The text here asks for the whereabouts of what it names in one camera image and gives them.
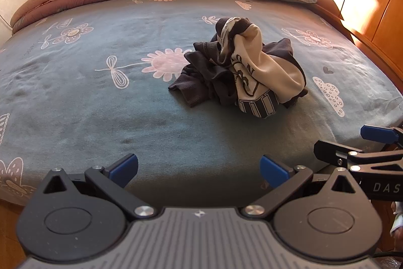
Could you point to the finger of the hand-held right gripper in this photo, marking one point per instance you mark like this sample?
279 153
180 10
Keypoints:
333 151
376 133

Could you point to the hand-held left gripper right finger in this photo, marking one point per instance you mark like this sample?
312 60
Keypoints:
273 173

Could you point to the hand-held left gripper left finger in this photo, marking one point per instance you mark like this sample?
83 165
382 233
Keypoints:
125 167

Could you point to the dark and cream jacket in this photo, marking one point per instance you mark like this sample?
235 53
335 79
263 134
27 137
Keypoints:
261 67

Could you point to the bed with blue floral sheet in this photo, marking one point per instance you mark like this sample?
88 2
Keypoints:
94 105

